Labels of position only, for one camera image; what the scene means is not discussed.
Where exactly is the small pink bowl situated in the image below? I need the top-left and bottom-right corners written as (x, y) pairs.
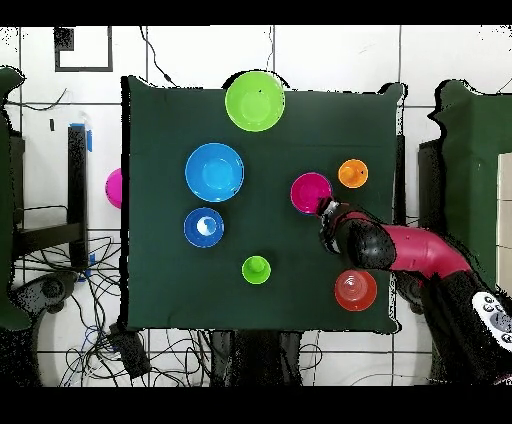
top-left (289, 171), bottom-right (334, 216)

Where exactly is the orange cup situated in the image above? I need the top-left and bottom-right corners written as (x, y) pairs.
top-left (337, 158), bottom-right (370, 190)

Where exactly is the large light blue bowl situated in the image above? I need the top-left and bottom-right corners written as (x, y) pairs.
top-left (184, 142), bottom-right (246, 204)

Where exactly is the large green bowl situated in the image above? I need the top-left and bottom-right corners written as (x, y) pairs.
top-left (224, 70), bottom-right (286, 133)

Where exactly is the white box stack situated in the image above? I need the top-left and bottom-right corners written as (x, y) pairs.
top-left (496, 152), bottom-right (512, 295)

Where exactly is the orange bowl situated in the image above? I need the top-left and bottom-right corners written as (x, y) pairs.
top-left (334, 269), bottom-right (378, 313)

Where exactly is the green cup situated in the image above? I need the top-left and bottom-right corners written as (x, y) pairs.
top-left (241, 255), bottom-right (272, 286)

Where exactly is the small dark blue bowl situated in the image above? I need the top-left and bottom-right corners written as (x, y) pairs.
top-left (183, 206), bottom-right (226, 249)

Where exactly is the neighbouring green table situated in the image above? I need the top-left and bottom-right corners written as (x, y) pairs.
top-left (427, 79), bottom-right (512, 289)
top-left (0, 66), bottom-right (33, 333)

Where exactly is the dark green table cloth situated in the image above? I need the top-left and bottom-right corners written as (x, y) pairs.
top-left (120, 75), bottom-right (405, 335)

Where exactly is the magenta bowl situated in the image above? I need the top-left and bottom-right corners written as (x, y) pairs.
top-left (104, 167), bottom-right (123, 210)

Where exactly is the black power strip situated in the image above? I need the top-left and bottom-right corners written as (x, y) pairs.
top-left (109, 323), bottom-right (152, 379)

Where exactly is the black metal stand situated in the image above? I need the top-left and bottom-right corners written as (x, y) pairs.
top-left (11, 124), bottom-right (90, 277)

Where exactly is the black pedestal leg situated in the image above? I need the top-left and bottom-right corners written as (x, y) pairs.
top-left (11, 271), bottom-right (78, 317)
top-left (393, 271), bottom-right (426, 316)

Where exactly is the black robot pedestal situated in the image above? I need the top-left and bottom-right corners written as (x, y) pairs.
top-left (207, 329), bottom-right (305, 387)

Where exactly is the black cable with plug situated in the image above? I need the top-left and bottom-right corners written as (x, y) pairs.
top-left (139, 26), bottom-right (178, 88)

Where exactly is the floor cable tangle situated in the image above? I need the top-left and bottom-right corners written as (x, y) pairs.
top-left (59, 235), bottom-right (211, 387)

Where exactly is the black square frame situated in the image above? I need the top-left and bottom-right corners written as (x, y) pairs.
top-left (54, 26), bottom-right (114, 73)

